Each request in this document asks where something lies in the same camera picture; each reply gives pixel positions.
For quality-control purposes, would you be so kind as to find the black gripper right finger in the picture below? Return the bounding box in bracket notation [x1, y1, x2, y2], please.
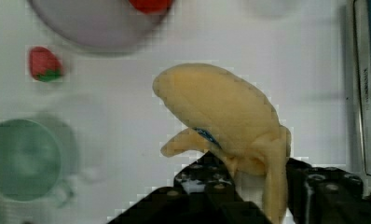
[286, 158, 371, 224]

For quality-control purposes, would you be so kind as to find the red plush strawberry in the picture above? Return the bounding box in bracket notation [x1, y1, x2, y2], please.
[28, 47, 63, 82]

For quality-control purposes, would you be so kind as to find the silver blue toaster appliance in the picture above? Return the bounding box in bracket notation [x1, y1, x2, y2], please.
[347, 0, 371, 176]

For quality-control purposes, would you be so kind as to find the red plush ketchup bottle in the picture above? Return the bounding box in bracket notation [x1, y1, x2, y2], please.
[129, 0, 173, 14]

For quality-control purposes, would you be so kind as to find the grey round plate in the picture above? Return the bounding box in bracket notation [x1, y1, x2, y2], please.
[26, 0, 173, 51]

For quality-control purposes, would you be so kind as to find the green mug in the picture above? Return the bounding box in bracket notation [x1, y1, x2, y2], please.
[0, 119, 77, 207]

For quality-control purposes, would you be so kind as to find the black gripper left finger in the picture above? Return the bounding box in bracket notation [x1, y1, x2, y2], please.
[107, 152, 271, 224]

